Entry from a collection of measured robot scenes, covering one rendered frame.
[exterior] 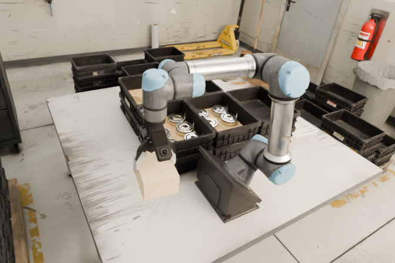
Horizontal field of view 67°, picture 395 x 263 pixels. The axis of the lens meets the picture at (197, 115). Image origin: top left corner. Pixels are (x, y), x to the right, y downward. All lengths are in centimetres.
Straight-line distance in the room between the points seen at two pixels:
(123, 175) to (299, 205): 89
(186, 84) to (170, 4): 432
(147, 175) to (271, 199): 77
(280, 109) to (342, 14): 342
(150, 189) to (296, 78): 61
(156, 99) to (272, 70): 45
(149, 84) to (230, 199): 67
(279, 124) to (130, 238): 76
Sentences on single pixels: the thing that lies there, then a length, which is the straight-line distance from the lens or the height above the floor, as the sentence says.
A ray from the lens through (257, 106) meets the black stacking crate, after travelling 206.
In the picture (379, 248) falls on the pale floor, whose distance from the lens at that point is 266.
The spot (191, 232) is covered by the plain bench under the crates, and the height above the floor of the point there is 70.
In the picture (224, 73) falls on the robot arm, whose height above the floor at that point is 138.
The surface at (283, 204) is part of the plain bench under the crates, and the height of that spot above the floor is 70.
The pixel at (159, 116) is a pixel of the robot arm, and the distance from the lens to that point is 91.
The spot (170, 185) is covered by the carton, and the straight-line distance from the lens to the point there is 101.
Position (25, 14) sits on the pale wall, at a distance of 465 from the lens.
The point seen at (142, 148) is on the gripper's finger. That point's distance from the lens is 97.
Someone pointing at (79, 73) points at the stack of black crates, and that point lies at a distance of 314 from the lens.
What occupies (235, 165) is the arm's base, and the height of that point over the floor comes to 91.
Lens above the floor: 180
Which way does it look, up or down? 32 degrees down
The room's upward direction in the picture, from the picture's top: 6 degrees clockwise
